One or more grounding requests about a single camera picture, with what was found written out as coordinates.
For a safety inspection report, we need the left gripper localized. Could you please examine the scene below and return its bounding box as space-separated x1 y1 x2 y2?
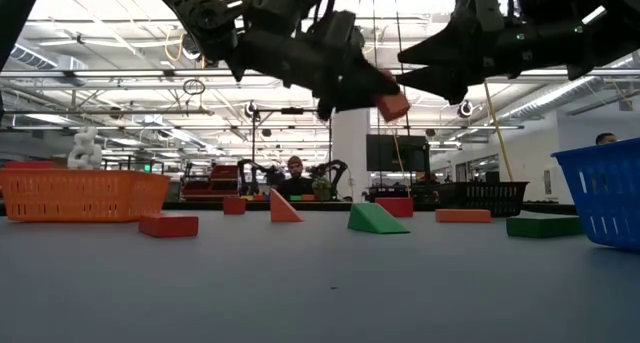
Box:
230 27 403 122

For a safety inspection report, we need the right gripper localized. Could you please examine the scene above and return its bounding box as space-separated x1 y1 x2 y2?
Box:
394 0 597 106

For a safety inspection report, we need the orange rectangular block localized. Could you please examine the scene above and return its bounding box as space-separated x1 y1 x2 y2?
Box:
372 91 412 124

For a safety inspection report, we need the red rectangular block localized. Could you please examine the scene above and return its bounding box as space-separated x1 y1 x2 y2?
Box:
374 197 415 219

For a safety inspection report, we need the green wedge block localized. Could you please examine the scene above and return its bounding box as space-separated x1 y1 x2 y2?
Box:
347 202 411 235

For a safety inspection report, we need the black plastic basket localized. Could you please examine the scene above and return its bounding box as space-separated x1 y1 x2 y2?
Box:
434 181 530 218

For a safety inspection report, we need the orange triangle block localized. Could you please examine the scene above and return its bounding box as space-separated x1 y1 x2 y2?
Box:
269 188 305 223

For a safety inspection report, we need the small red cube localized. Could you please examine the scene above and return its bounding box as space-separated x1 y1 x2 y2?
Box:
222 196 247 216

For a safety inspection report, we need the blue plastic basket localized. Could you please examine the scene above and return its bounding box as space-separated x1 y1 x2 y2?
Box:
550 137 640 253

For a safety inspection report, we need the orange plastic basket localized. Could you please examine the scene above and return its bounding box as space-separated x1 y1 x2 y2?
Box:
0 168 172 223

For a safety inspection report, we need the white pillar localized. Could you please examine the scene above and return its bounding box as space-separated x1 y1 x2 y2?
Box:
332 107 371 203

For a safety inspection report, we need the black monitor screen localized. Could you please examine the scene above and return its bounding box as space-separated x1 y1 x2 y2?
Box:
365 134 430 173

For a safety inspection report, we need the small green plant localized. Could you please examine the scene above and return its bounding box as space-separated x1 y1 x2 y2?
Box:
312 176 334 202

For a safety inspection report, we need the red storage bin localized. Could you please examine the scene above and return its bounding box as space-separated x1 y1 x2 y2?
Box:
209 164 240 182

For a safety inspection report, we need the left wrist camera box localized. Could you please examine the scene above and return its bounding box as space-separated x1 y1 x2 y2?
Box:
308 8 357 52

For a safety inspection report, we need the yellow hanging cable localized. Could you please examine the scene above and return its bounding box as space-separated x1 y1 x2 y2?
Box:
482 80 515 183

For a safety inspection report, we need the black frame stand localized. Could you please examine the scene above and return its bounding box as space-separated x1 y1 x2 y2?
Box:
251 107 334 184

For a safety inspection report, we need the hanging black cable coil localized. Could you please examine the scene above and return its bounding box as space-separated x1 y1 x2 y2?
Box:
182 78 207 96

